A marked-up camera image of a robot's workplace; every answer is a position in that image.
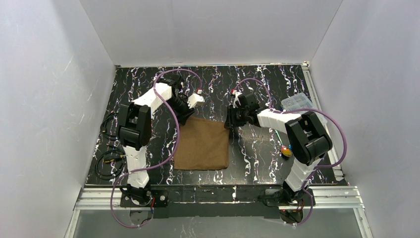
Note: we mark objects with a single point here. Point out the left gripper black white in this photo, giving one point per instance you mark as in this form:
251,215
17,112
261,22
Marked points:
185,111

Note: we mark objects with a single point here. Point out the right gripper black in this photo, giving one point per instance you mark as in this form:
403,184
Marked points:
230,117

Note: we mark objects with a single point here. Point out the brown woven cloth napkin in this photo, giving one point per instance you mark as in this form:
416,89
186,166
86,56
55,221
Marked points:
204,145

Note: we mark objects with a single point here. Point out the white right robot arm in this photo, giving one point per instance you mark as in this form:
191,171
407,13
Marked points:
306,134

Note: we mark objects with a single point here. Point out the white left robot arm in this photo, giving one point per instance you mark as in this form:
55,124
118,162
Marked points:
135,126

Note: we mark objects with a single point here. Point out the clear plastic compartment box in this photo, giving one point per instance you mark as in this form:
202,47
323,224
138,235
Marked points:
295,102

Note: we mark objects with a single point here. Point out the red yellow handled utensil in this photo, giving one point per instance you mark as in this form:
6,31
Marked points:
286,153

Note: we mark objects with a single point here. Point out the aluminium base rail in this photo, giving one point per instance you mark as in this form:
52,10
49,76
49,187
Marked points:
217,201

